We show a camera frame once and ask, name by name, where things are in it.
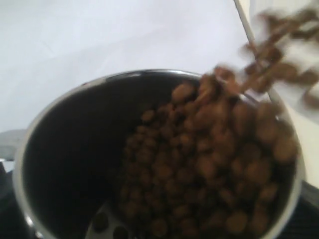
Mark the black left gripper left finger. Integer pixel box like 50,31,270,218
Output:
0,162,32,239

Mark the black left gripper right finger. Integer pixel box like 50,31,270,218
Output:
291,182,319,239

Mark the steel mug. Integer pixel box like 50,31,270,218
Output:
13,66,302,239

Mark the white curtain backdrop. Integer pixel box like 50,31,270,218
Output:
0,0,247,131

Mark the translucent plastic tall container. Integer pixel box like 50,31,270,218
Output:
233,0,319,115

